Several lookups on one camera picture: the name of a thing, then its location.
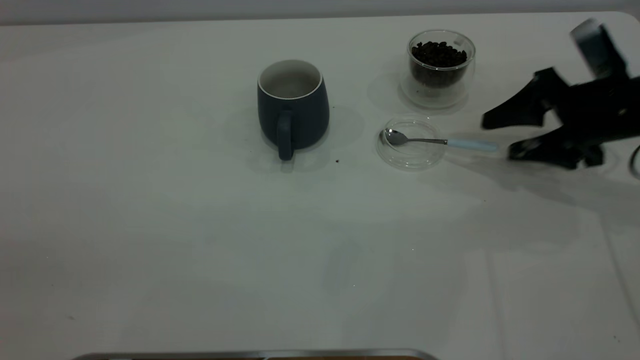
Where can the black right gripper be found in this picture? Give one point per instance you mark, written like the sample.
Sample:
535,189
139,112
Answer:
600,110

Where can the dark grey ceramic mug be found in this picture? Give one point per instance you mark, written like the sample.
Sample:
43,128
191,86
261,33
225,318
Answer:
305,120

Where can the dark coffee beans pile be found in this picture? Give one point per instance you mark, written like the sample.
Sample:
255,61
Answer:
440,56

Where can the clear round glass lid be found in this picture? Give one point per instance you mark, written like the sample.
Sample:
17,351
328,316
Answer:
410,160

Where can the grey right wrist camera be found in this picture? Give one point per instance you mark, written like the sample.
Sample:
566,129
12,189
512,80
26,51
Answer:
597,47

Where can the clear double-wall glass cup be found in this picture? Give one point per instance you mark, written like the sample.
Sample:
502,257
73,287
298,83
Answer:
434,97

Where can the silver metal frame bar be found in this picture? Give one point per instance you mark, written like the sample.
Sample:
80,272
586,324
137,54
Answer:
250,354

